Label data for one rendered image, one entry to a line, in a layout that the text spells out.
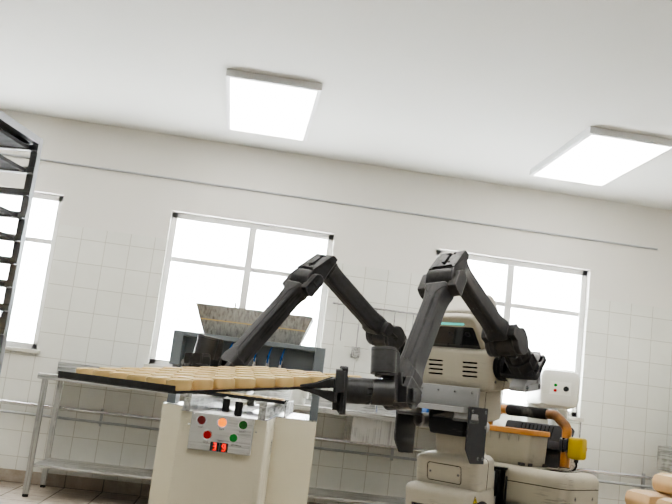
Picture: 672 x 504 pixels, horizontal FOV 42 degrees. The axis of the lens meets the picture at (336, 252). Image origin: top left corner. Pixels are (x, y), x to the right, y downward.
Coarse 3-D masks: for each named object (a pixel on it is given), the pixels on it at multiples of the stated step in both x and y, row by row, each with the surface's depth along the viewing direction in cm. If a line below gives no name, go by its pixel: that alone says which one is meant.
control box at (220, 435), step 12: (192, 420) 334; (216, 420) 334; (228, 420) 334; (240, 420) 335; (252, 420) 335; (192, 432) 333; (216, 432) 334; (228, 432) 334; (240, 432) 334; (252, 432) 334; (192, 444) 333; (204, 444) 333; (228, 444) 333; (240, 444) 333
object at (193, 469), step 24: (240, 408) 344; (264, 432) 337; (192, 456) 335; (216, 456) 335; (240, 456) 335; (264, 456) 344; (192, 480) 334; (216, 480) 334; (240, 480) 334; (264, 480) 368
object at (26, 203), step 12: (36, 144) 344; (36, 156) 344; (36, 168) 344; (24, 204) 340; (24, 228) 339; (24, 240) 340; (12, 252) 337; (12, 276) 336; (12, 288) 335; (12, 300) 336; (0, 324) 333; (0, 336) 332; (0, 348) 331; (0, 360) 331; (0, 372) 332
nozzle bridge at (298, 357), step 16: (176, 336) 411; (192, 336) 411; (224, 336) 411; (176, 352) 410; (192, 352) 418; (272, 352) 419; (288, 352) 419; (304, 352) 419; (320, 352) 411; (288, 368) 418; (304, 368) 418; (320, 368) 410; (176, 400) 420
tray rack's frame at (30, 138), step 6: (0, 114) 314; (6, 114) 318; (0, 120) 316; (6, 120) 319; (12, 120) 323; (0, 126) 335; (6, 126) 323; (12, 126) 323; (18, 126) 327; (12, 132) 342; (18, 132) 330; (24, 132) 332; (30, 132) 337; (18, 138) 346; (24, 138) 338; (30, 138) 337; (36, 138) 342
